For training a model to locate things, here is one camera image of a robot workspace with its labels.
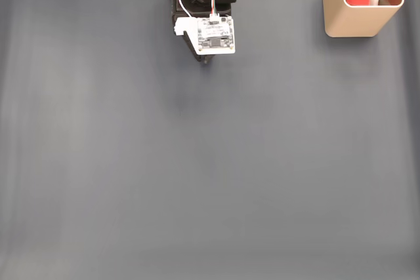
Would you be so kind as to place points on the beige rectangular box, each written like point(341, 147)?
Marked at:
point(354, 21)

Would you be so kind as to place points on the dark blue-grey table mat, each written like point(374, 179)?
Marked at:
point(131, 162)

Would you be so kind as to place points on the white camera circuit board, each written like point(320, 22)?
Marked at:
point(216, 35)

